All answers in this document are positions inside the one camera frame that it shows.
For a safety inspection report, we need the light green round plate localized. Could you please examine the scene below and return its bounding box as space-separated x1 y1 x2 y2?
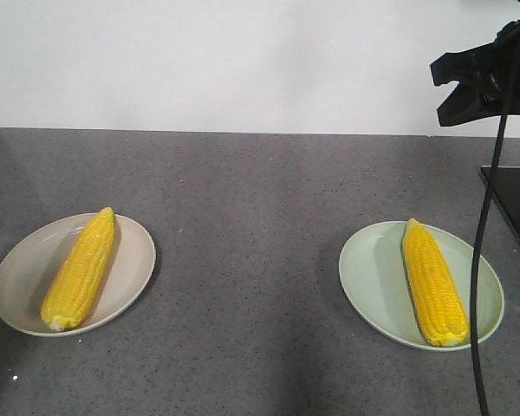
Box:
339 221 505 352

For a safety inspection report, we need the black cable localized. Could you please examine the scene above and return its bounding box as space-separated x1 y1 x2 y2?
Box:
470 0 520 416

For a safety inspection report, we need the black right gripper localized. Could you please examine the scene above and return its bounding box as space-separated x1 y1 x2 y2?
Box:
430 1 520 127

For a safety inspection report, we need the beige round plate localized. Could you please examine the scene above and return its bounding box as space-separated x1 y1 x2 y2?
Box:
0 213 156 337

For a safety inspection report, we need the yellow corn cob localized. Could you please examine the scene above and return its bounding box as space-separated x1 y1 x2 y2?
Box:
40 207 115 332
401 218 469 348

